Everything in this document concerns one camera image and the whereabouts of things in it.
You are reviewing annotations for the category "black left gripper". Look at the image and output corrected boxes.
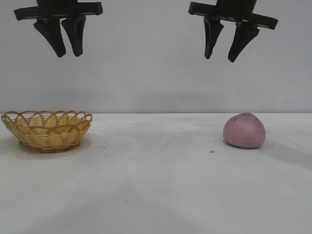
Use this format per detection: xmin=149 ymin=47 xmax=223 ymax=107
xmin=14 ymin=0 xmax=103 ymax=59

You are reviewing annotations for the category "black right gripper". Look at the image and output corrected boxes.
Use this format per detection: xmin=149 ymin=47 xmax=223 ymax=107
xmin=188 ymin=0 xmax=279 ymax=63

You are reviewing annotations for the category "yellow woven wicker basket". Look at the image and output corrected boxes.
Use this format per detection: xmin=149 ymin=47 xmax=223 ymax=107
xmin=1 ymin=110 xmax=94 ymax=154

